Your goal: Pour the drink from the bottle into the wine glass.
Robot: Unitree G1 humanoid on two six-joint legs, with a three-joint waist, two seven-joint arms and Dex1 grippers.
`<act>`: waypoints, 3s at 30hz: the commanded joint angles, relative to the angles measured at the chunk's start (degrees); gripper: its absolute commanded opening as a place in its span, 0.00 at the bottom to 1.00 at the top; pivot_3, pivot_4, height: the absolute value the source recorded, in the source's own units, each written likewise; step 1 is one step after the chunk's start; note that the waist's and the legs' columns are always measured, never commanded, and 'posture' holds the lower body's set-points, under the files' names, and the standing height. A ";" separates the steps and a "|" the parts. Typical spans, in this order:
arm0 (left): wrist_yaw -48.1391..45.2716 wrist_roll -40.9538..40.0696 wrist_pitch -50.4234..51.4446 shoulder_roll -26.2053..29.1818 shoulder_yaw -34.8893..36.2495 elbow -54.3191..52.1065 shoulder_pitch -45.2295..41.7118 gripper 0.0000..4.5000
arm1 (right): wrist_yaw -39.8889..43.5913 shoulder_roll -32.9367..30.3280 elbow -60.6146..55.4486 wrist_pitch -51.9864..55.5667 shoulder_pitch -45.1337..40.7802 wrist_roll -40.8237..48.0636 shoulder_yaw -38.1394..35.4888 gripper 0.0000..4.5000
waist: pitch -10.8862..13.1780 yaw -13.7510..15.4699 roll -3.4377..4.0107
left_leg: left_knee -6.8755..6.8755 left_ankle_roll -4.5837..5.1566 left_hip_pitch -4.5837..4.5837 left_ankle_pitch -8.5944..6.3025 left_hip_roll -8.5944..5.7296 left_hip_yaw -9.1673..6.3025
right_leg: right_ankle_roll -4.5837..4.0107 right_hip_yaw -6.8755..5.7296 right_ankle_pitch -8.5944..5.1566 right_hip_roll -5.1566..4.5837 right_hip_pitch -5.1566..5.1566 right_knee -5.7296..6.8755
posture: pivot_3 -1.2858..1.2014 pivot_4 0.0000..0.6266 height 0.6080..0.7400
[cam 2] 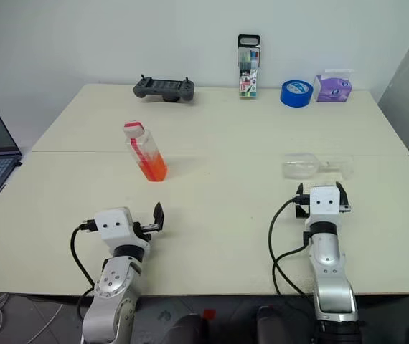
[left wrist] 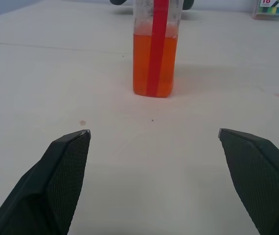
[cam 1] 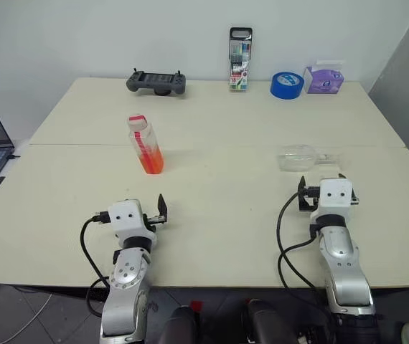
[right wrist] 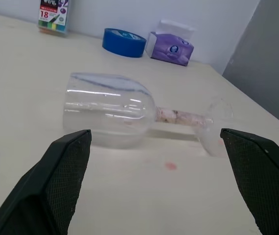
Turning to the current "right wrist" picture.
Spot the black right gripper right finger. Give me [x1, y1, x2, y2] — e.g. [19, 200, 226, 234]
[220, 128, 279, 235]

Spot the clear plastic wine glass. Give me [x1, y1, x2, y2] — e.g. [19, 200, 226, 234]
[62, 71, 233, 157]

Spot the purple tissue box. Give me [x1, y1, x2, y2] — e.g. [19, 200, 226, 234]
[144, 20, 195, 67]

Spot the coloured marker pen pack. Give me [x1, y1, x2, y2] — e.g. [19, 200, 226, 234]
[37, 0, 70, 38]

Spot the blue tape roll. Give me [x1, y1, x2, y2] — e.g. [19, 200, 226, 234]
[102, 27, 147, 58]

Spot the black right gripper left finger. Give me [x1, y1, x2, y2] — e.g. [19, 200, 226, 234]
[0, 129, 92, 235]

